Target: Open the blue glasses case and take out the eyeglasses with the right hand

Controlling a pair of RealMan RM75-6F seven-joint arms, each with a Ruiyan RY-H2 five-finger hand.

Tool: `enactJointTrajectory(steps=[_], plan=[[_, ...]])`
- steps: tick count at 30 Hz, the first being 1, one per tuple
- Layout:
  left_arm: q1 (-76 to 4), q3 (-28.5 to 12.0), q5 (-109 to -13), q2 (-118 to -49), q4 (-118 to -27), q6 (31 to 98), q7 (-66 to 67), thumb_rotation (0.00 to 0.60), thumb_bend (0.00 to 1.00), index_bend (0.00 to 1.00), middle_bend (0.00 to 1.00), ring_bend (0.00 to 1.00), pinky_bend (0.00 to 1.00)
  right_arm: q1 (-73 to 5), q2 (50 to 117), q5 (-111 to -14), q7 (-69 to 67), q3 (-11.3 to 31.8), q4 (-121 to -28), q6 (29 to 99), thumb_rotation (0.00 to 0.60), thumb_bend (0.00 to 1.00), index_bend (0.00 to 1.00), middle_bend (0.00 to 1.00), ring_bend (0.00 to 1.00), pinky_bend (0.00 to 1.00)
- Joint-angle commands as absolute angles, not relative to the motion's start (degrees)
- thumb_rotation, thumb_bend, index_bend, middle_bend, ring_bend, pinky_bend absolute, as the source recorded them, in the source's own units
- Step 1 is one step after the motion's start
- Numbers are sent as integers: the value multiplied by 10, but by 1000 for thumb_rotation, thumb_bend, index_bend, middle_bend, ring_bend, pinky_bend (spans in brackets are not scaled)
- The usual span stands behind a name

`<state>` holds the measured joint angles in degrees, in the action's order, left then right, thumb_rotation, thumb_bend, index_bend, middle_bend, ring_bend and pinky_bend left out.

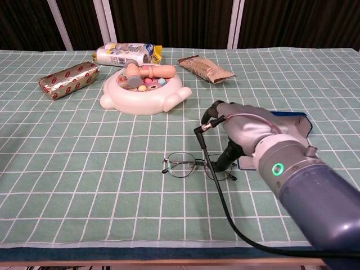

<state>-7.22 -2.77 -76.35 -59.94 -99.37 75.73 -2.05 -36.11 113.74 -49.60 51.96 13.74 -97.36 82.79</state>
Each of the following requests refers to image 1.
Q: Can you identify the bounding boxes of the brown snack bar wrapper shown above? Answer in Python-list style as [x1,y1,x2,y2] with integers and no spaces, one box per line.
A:
[178,55,236,84]

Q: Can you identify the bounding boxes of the blue glasses case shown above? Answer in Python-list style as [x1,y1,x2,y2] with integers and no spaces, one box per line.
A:
[237,111,314,171]

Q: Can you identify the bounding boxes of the white aluminium frame post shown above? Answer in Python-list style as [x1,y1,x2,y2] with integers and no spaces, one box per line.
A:
[92,0,118,46]
[47,0,74,51]
[226,0,245,50]

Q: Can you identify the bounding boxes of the dark blue felt mat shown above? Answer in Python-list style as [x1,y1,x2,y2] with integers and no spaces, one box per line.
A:
[0,246,327,262]

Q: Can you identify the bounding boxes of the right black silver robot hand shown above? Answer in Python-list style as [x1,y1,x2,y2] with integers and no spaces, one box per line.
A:
[201,100,290,172]

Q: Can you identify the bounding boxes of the black right hand cable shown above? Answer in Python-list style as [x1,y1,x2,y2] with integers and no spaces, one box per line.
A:
[193,111,330,257]

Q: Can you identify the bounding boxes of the thin-framed eyeglasses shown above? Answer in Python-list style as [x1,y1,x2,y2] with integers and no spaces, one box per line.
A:
[161,151,237,182]

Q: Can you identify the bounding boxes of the green white checked tablecloth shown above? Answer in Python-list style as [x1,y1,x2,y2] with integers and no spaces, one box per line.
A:
[0,47,360,249]

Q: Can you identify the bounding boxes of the pink toy hammer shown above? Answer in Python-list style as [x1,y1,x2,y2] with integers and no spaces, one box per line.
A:
[124,62,177,88]

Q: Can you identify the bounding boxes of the gold foil snack pack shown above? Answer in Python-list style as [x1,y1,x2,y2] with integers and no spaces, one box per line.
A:
[38,61,100,101]

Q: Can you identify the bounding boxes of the white animal-shaped toy game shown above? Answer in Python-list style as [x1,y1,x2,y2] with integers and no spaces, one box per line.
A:
[100,64,193,115]

